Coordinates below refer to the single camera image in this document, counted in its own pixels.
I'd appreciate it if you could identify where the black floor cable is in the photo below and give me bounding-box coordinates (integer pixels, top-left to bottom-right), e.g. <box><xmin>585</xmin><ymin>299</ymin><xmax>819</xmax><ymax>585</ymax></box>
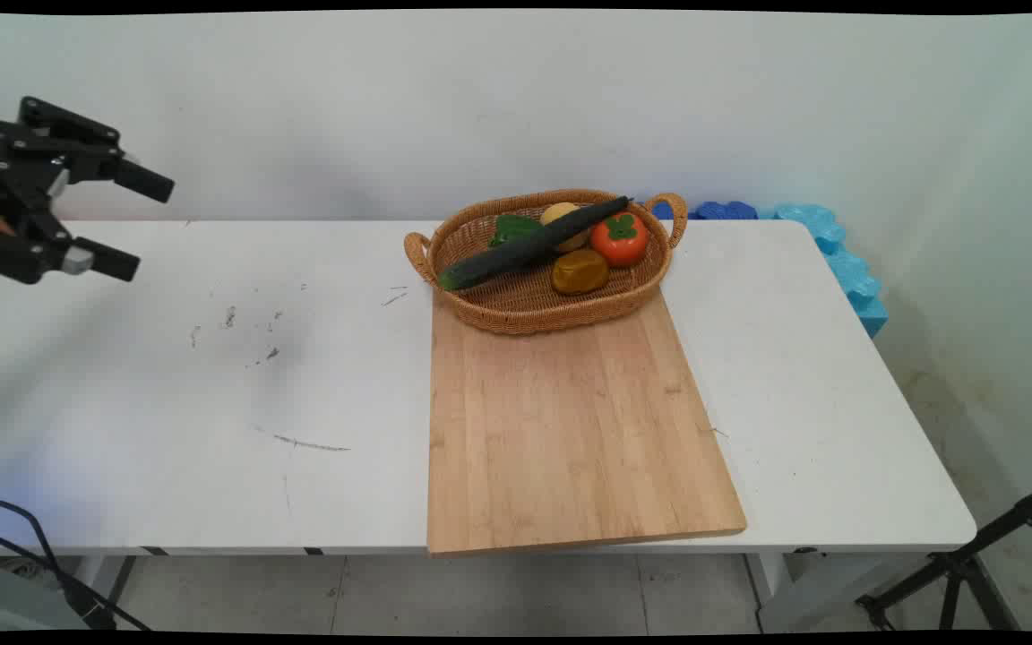
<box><xmin>0</xmin><ymin>490</ymin><xmax>151</xmax><ymax>632</ymax></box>

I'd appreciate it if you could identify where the brown potato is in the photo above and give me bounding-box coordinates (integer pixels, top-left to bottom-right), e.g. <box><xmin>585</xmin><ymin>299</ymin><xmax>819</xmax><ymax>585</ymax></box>
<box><xmin>551</xmin><ymin>248</ymin><xmax>611</xmax><ymax>297</ymax></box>

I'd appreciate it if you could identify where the woven wicker basket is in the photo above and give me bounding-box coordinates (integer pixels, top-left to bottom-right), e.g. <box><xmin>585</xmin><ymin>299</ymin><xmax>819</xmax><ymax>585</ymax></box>
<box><xmin>403</xmin><ymin>188</ymin><xmax>689</xmax><ymax>337</ymax></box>

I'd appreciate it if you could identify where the green bell pepper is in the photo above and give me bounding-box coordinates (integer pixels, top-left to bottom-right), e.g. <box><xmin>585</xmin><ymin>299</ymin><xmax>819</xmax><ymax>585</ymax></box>
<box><xmin>487</xmin><ymin>213</ymin><xmax>546</xmax><ymax>249</ymax></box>

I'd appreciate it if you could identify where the orange persimmon with green calyx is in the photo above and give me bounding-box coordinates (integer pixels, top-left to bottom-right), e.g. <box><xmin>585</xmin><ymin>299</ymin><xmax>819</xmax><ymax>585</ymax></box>
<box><xmin>589</xmin><ymin>211</ymin><xmax>651</xmax><ymax>269</ymax></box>

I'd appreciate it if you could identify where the round yellow fruit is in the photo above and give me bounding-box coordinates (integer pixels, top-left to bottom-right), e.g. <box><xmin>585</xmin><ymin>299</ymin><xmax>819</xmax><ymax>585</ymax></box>
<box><xmin>539</xmin><ymin>202</ymin><xmax>590</xmax><ymax>254</ymax></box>

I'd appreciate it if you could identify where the wooden cutting board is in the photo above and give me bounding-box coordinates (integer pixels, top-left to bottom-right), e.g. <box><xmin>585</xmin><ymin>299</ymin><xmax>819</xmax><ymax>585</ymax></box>
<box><xmin>426</xmin><ymin>288</ymin><xmax>748</xmax><ymax>558</ymax></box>

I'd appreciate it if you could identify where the light blue foam mat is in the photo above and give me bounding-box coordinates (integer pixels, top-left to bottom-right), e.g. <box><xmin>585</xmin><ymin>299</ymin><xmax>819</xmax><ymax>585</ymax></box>
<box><xmin>770</xmin><ymin>202</ymin><xmax>890</xmax><ymax>340</ymax></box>

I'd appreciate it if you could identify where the white table leg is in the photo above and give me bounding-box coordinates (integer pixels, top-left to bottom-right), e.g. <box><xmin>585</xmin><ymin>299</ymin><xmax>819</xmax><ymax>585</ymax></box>
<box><xmin>743</xmin><ymin>551</ymin><xmax>895</xmax><ymax>633</ymax></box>
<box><xmin>68</xmin><ymin>555</ymin><xmax>138</xmax><ymax>630</ymax></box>

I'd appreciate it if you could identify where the black tripod stand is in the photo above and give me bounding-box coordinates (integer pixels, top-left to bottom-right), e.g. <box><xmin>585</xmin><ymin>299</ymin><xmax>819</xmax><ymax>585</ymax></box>
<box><xmin>856</xmin><ymin>478</ymin><xmax>1032</xmax><ymax>632</ymax></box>

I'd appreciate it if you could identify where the long dark green cucumber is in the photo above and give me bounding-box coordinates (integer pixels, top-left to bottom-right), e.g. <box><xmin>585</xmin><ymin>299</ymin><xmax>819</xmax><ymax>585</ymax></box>
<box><xmin>438</xmin><ymin>195</ymin><xmax>635</xmax><ymax>292</ymax></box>

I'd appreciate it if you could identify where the dark blue foam mat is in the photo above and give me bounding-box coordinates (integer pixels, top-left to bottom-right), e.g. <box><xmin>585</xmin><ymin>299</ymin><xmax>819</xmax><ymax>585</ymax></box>
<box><xmin>650</xmin><ymin>200</ymin><xmax>760</xmax><ymax>221</ymax></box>

